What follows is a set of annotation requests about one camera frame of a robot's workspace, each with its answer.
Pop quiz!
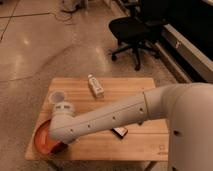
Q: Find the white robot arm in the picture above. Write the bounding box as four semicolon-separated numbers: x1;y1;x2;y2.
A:
49;83;213;171

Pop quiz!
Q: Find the orange ceramic bowl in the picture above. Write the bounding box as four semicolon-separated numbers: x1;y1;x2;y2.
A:
34;120;68;155

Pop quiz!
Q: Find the white plastic bottle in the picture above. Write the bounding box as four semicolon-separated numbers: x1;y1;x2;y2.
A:
88;74;104;98

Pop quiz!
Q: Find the clear plastic cup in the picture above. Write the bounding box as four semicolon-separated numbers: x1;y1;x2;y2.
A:
48;91;66;105

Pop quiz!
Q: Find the black office chair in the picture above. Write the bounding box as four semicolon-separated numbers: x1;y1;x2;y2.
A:
109;0;170;71

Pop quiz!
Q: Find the wooden table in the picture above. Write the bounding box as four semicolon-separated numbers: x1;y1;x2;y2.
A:
25;78;168;164

